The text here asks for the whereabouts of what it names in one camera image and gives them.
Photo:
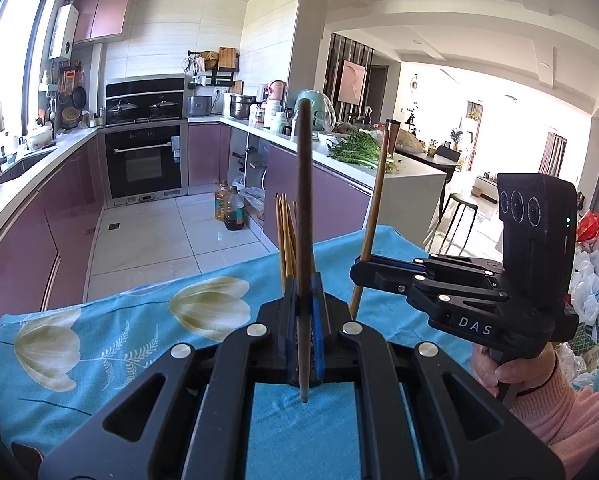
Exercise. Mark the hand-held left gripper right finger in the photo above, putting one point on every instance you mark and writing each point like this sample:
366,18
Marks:
318,340

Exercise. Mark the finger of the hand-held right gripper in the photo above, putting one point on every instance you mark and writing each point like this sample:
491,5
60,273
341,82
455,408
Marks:
384,277
459,262

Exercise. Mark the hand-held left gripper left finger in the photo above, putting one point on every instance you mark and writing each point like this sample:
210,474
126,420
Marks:
289,320

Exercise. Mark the brown wooden chopstick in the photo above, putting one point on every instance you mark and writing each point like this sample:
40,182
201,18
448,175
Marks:
377,200

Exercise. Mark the light wooden chopstick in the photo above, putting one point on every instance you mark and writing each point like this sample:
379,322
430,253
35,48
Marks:
295,240
287,235

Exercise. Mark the dark brown chopstick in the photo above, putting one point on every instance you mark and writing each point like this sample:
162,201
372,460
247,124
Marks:
304,185

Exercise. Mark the person's right hand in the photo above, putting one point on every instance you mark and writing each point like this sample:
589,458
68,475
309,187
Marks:
527,370

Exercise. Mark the pile of white plastic bags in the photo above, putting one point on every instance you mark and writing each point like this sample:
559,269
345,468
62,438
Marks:
585,285

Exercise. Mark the black round stool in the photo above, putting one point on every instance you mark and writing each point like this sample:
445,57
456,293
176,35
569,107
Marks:
457,210

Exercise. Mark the red plastic bag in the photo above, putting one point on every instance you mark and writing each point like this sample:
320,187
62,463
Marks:
589,225

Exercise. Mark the pink peninsula base cabinet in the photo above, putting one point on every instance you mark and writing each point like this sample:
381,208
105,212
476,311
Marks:
339,195

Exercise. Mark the dark dining table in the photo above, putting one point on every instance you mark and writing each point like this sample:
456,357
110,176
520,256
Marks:
429,157

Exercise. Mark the clear plastic bag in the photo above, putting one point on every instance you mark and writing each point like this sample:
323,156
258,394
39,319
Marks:
252,202

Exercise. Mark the bunch of leafy greens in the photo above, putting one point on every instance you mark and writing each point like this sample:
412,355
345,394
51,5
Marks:
359,152

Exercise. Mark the yellow cooking oil bottle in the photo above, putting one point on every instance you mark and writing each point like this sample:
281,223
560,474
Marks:
220,205

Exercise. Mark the blue floral tablecloth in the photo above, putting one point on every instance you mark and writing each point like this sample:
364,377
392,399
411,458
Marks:
129,350

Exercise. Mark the narrow pink base cabinet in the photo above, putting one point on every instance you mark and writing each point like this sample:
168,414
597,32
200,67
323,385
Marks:
207,155

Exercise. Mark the built-in black oven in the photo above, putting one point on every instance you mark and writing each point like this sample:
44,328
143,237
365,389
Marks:
144,165

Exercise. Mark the pink kettle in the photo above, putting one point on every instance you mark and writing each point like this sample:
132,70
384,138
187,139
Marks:
276,91

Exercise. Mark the steel stock pot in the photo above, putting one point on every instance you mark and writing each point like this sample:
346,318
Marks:
242,107

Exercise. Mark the dark slatted room divider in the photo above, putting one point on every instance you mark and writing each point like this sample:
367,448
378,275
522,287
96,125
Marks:
337,60

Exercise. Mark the black pot with glass lid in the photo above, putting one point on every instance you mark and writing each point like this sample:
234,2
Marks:
122,111
163,109

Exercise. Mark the wooden cutting board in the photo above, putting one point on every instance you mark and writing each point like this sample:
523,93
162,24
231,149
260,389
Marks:
227,59

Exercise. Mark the long pink base cabinet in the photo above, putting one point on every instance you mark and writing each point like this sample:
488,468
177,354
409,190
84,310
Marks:
29,250

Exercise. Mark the black range hood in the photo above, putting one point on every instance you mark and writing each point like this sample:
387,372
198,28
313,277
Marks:
147,89

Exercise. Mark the hanging black frying pan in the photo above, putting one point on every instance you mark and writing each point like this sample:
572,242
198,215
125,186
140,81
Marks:
79,97

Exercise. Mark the white casserole pot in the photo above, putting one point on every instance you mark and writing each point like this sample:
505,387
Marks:
39,140

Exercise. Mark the kitchen sink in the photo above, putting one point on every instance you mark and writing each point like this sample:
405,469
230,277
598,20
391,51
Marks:
22,165

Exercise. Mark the white water heater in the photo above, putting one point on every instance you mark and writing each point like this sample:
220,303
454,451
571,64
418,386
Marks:
63,32

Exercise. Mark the dark framed kitchen window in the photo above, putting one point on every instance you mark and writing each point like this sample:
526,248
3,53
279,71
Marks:
9,60

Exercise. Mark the pink wall picture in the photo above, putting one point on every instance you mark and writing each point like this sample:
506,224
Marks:
353,82

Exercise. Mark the black wall rack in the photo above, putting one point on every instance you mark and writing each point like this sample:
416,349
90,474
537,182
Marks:
214,80

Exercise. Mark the pink wall cabinet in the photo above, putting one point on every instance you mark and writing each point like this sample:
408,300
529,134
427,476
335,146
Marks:
102,15

